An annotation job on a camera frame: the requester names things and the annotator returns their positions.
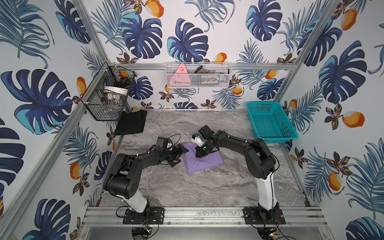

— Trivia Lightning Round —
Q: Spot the purple t-shirt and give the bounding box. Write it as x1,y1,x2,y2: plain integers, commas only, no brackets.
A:
182,143,224,175

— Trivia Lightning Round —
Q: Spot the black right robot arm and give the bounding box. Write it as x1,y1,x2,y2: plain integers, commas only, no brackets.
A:
192,126,279,215

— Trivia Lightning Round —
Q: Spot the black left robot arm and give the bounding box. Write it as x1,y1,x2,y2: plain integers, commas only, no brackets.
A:
103,137,189,214

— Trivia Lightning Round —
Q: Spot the folded black t-shirt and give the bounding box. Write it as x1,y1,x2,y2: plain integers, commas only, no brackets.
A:
115,110,148,136

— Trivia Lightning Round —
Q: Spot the teal plastic basket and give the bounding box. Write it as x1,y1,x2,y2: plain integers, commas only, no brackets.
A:
246,101,299,144

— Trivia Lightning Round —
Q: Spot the pink triangular item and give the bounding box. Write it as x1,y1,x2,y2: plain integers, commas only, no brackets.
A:
167,64,191,88

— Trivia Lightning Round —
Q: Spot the white bowl in basket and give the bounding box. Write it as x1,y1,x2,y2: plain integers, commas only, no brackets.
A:
104,86,128,95

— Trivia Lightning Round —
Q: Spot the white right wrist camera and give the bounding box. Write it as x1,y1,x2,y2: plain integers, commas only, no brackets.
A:
191,133,205,147

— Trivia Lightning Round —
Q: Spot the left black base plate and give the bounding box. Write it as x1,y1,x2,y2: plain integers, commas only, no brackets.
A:
123,206,165,225

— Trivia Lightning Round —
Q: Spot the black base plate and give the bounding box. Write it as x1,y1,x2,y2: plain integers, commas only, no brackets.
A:
123,206,165,225
243,205,286,225

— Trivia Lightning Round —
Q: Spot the white wire wall basket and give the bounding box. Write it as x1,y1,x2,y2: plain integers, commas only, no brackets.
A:
165,66,232,89

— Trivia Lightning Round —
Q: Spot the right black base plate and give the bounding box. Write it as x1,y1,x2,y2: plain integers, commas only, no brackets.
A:
243,205,286,225

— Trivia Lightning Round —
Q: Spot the aluminium frame bar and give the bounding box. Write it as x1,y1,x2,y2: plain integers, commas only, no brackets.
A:
109,62,298,71

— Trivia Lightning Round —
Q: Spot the black wire basket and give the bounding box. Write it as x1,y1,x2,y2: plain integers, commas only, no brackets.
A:
81,62,137,122

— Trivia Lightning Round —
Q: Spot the aluminium front rail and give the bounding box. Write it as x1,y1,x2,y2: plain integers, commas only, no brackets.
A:
83,207,328,227

